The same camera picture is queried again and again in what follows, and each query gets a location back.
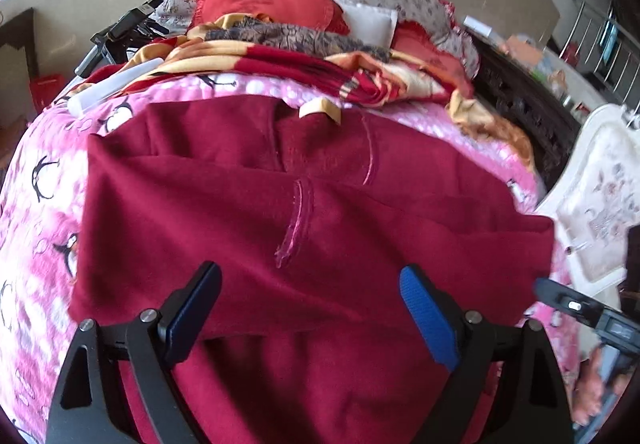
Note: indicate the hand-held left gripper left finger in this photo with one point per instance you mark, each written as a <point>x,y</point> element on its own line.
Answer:
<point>192,319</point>

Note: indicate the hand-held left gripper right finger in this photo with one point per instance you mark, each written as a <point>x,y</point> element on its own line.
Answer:
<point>430,324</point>

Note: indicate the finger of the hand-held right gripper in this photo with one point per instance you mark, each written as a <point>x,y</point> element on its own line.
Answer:
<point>560,296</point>

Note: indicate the maroon fleece garment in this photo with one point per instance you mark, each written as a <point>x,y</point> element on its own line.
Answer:
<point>300,234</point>

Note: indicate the white chair with floral cushion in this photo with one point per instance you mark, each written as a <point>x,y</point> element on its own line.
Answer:
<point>600,204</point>

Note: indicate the dark carved wooden cabinet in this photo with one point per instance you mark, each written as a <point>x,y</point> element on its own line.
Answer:
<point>525,108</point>

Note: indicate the pink penguin print blanket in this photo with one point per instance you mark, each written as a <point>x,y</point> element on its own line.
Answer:
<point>40,204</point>

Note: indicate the white plastic tube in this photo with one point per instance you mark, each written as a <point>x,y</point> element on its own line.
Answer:
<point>110,88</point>

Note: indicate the red and yellow blanket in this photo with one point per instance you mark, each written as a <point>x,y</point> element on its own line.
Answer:
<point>400,78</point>

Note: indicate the orange cardboard box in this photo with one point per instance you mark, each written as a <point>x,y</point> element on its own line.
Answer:
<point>522,51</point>

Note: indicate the metal railing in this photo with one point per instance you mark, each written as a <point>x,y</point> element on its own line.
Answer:
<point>600,48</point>

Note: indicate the red plastic basket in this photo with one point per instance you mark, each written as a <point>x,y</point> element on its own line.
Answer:
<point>46,91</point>

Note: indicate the small white box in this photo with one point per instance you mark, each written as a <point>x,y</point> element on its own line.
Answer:
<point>477,25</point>

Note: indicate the grey brown patterned cloth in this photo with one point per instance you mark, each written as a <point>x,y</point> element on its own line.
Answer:
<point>300,38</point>

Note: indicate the black tripod stand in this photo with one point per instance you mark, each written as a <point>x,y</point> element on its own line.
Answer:
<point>122,26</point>

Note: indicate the white pillow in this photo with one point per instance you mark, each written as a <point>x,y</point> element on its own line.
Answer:
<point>367,21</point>

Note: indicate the dark wooden desk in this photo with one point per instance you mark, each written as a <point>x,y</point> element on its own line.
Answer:
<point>20,43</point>

